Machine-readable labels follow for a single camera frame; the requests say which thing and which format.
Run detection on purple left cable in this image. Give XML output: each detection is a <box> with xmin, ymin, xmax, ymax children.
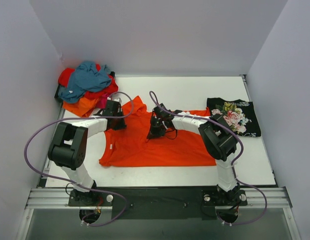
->
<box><xmin>23</xmin><ymin>91</ymin><xmax>135</xmax><ymax>228</ymax></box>

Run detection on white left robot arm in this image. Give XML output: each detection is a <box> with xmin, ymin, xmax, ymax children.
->
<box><xmin>48</xmin><ymin>98</ymin><xmax>126</xmax><ymax>206</ymax></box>

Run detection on red t-shirt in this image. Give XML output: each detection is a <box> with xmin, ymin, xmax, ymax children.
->
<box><xmin>58</xmin><ymin>65</ymin><xmax>119</xmax><ymax>100</ymax></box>

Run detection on pink t-shirt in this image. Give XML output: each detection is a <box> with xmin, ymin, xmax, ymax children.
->
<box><xmin>96</xmin><ymin>93</ymin><xmax>109</xmax><ymax>109</ymax></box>

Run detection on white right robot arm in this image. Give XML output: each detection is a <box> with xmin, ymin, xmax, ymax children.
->
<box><xmin>147</xmin><ymin>104</ymin><xmax>239</xmax><ymax>205</ymax></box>

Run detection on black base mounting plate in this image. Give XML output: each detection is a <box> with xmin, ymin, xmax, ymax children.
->
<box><xmin>68</xmin><ymin>186</ymin><xmax>248</xmax><ymax>223</ymax></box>

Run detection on aluminium front rail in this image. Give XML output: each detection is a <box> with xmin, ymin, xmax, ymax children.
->
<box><xmin>25</xmin><ymin>187</ymin><xmax>293</xmax><ymax>210</ymax></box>

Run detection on purple cable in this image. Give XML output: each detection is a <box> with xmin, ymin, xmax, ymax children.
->
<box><xmin>149</xmin><ymin>90</ymin><xmax>268</xmax><ymax>227</ymax></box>
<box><xmin>23</xmin><ymin>91</ymin><xmax>135</xmax><ymax>228</ymax></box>

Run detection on black floral t-shirt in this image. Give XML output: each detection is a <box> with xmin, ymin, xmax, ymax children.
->
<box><xmin>207</xmin><ymin>97</ymin><xmax>262</xmax><ymax>138</ymax></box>

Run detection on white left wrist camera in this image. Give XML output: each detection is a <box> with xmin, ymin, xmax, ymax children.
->
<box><xmin>107</xmin><ymin>97</ymin><xmax>122</xmax><ymax>103</ymax></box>

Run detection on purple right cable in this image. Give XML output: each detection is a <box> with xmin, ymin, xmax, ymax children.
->
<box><xmin>149</xmin><ymin>90</ymin><xmax>268</xmax><ymax>227</ymax></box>

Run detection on blue t-shirt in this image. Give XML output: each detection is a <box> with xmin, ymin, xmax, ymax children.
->
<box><xmin>58</xmin><ymin>61</ymin><xmax>111</xmax><ymax>104</ymax></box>

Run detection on light orange t-shirt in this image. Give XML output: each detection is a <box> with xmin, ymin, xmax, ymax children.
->
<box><xmin>63</xmin><ymin>97</ymin><xmax>99</xmax><ymax>118</ymax></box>

